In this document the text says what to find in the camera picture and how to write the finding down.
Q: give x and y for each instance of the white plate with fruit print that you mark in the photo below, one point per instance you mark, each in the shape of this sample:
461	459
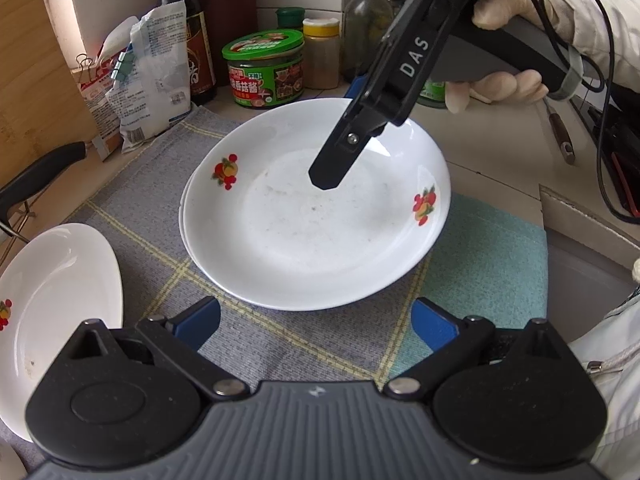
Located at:
60	300
181	215
300	240

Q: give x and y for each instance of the person's white jacket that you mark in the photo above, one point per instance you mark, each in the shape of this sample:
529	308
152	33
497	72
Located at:
615	375

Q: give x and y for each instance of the checked grey teal dish mat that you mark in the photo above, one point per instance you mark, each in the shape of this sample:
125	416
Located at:
300	330

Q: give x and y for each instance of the person's right forearm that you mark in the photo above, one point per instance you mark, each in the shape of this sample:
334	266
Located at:
610	15

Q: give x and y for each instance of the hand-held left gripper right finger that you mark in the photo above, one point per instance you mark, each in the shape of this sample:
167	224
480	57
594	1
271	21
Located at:
432	325

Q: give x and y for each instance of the yellow lid spice jar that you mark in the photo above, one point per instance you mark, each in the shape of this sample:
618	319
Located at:
321	55

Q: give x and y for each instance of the black binder clip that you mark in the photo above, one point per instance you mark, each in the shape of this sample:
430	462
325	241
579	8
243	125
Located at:
86	62

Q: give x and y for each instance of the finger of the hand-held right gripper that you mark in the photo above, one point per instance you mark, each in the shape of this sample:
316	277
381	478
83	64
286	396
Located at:
332	160
357	86

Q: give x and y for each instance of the red cap glass bottle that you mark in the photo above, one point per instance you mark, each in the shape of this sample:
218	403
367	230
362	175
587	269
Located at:
365	25

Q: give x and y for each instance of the person's right hand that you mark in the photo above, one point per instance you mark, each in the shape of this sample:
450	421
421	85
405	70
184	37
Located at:
520	0

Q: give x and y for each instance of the green lid sauce jar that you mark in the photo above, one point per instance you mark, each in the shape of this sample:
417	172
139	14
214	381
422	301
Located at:
265	70

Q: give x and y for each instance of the white bag with blue print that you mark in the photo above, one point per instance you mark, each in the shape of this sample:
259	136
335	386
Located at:
155	85

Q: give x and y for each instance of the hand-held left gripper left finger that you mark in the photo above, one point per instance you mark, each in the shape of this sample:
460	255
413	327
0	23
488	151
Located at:
200	322

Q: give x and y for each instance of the bag with red print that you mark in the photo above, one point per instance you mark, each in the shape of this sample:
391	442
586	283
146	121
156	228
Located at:
100	105

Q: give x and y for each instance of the red and black pliers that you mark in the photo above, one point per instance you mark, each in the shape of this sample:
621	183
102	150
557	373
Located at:
620	160

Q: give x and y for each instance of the dark soy sauce bottle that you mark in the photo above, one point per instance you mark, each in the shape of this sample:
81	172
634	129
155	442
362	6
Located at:
197	60

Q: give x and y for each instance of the brown knife block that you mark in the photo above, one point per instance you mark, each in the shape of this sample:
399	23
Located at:
225	0

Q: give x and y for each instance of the bamboo cutting board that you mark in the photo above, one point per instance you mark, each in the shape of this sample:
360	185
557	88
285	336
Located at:
35	85

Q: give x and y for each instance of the green cap jar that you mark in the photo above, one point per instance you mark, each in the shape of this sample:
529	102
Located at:
291	16

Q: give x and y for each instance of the green label plastic bottle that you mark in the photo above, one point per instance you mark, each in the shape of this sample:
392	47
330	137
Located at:
432	94

